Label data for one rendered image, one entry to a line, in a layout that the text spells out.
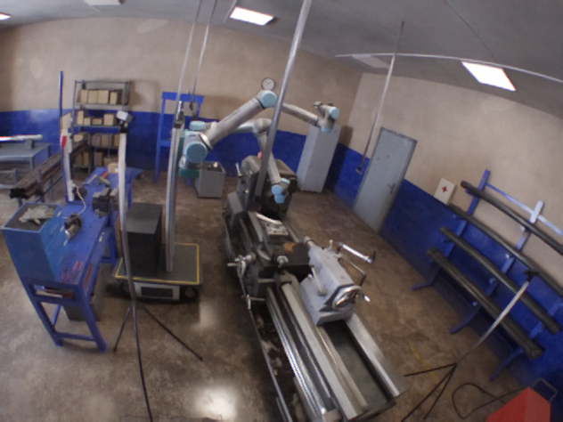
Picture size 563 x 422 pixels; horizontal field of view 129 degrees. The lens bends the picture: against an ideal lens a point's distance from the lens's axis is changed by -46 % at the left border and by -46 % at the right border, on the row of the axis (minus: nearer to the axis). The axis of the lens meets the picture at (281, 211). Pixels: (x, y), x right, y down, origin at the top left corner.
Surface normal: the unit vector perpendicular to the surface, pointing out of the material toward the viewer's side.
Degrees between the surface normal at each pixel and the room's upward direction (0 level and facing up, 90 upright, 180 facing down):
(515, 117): 90
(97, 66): 90
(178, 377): 0
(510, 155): 90
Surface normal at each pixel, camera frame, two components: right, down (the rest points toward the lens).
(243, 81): 0.33, 0.48
